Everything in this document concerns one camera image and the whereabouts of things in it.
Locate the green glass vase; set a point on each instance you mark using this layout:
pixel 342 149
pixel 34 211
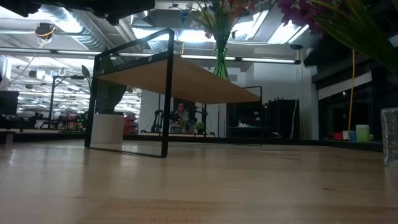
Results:
pixel 221 65

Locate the red artificial flower bunch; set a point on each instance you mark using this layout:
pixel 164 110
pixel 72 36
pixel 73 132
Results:
pixel 239 9

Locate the purple artificial flower bunch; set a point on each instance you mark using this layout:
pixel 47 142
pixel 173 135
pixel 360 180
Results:
pixel 295 12

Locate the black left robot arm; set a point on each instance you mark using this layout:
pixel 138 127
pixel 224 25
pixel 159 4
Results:
pixel 93 6

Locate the black background robot arm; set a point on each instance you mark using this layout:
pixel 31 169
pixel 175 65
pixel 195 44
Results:
pixel 158 121
pixel 196 119

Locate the person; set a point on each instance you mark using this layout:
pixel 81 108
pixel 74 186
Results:
pixel 181 113

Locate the black background cabinet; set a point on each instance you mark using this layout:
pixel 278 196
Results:
pixel 281 118

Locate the potted snake plant white pot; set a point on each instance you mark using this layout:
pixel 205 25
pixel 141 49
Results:
pixel 107 130

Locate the red cup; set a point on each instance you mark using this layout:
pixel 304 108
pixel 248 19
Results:
pixel 337 136

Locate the white cup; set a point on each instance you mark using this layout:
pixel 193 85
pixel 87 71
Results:
pixel 346 135

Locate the blue cup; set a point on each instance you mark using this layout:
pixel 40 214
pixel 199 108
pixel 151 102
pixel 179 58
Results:
pixel 352 136

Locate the pale green cup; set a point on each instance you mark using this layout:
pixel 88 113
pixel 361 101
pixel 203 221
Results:
pixel 362 133

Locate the black background monitor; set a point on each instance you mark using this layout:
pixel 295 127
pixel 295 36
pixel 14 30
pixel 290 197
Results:
pixel 7 102

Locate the clear textured glass vase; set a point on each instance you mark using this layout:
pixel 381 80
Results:
pixel 390 137

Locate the wooden shelf black metal frame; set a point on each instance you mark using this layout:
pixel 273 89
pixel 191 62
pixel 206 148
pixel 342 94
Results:
pixel 192 77

